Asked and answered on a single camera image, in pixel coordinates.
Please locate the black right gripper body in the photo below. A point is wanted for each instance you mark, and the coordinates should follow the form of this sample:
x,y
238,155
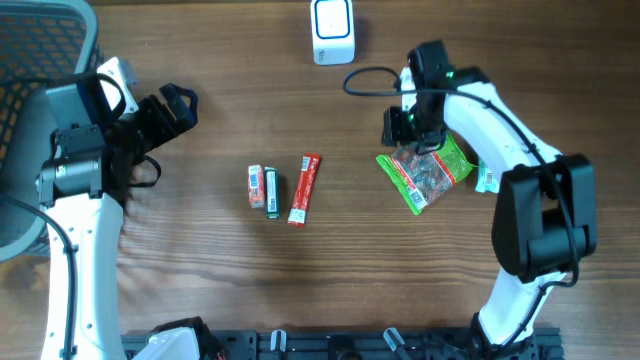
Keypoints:
x,y
410,129

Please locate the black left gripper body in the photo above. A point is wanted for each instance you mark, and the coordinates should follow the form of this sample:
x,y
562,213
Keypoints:
x,y
141,130

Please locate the green gummy candy bag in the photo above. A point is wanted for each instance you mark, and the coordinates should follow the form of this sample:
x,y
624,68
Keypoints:
x,y
422,179

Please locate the red stick packet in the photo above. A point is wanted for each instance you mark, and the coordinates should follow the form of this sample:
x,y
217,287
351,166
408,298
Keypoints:
x,y
302,196

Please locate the teal tissue packet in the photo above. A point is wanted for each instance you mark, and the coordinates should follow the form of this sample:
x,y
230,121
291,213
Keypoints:
x,y
485,179

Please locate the orange small box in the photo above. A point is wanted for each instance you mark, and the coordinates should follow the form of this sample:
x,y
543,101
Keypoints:
x,y
256,189

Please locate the dark green small box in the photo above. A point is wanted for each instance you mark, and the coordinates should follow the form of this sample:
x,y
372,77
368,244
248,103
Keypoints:
x,y
272,193

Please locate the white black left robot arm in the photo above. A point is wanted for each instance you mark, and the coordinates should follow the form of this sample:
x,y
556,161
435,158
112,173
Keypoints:
x,y
84,231

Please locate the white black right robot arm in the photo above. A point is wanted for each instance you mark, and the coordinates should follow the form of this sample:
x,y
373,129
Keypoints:
x,y
545,217

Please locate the white barcode scanner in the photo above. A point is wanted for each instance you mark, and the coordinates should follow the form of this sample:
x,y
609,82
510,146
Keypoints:
x,y
333,32

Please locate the grey plastic shopping basket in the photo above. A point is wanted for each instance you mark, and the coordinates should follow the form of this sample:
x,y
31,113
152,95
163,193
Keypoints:
x,y
51,145

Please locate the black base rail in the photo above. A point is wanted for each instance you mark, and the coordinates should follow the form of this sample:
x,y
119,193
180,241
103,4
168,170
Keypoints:
x,y
430,344

